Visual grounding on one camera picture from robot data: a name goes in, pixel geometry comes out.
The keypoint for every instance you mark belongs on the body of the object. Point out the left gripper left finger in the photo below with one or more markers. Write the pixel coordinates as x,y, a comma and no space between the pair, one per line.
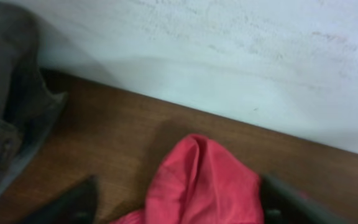
77,205

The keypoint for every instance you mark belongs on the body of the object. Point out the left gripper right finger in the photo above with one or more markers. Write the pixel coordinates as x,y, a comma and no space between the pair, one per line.
283,204

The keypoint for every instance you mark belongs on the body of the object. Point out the orange red t-shirt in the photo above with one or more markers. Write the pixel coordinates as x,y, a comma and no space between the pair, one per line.
200,181

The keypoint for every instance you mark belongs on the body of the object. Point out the grey folded pants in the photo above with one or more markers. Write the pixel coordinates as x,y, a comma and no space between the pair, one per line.
28,109

